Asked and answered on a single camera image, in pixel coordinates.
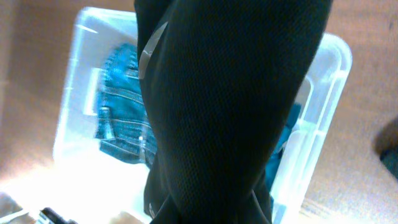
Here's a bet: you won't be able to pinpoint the clear plastic storage bin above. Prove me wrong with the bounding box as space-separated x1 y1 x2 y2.
53 7 353 223

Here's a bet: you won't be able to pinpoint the black cloth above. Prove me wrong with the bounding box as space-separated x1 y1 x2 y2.
374 117 397 179

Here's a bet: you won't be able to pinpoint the dark blue jeans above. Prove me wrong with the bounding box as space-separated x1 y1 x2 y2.
95 43 157 167

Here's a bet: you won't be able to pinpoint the blue taped shirt bundle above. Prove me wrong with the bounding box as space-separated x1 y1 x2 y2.
266 103 302 190

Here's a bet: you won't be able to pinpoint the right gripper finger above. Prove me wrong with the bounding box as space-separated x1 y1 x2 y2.
37 207 78 224

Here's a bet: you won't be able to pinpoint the black taped clothing bundle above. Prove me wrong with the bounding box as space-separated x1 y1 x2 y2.
134 0 332 223

